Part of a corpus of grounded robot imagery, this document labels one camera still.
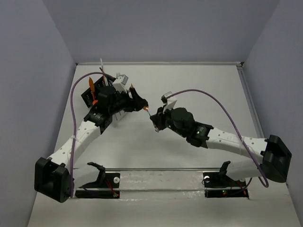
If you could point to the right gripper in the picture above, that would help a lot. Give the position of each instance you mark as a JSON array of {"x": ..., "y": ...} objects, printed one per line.
[{"x": 158, "y": 118}]

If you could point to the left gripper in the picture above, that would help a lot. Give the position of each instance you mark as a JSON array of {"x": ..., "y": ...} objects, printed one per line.
[{"x": 129, "y": 100}]

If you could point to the gold metal spoon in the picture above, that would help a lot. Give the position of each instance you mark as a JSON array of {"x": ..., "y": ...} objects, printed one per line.
[{"x": 147, "y": 110}]

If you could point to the white chopstick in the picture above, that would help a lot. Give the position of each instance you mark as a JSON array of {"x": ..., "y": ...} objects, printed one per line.
[{"x": 104, "y": 78}]

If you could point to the orange plastic knife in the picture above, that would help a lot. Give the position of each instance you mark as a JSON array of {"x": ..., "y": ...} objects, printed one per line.
[{"x": 92, "y": 88}]

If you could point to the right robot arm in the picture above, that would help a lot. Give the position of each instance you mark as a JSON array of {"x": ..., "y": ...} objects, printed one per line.
[{"x": 265, "y": 157}]

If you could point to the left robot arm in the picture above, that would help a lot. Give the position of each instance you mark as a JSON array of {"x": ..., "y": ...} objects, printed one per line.
[{"x": 55, "y": 176}]

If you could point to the white utensil caddy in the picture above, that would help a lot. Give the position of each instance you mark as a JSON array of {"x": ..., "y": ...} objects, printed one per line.
[{"x": 116, "y": 118}]

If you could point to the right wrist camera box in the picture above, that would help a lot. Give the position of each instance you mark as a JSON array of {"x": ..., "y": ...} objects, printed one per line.
[{"x": 169, "y": 101}]

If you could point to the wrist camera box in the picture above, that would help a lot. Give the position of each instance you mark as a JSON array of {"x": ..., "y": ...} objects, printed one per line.
[
  {"x": 121, "y": 83},
  {"x": 169, "y": 101}
]

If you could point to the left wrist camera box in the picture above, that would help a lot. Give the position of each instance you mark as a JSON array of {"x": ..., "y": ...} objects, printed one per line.
[{"x": 121, "y": 83}]

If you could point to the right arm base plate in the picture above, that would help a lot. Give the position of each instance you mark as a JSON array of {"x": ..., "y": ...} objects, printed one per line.
[{"x": 216, "y": 186}]

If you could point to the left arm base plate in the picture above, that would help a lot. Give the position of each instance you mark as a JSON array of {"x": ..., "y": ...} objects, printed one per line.
[{"x": 99, "y": 186}]

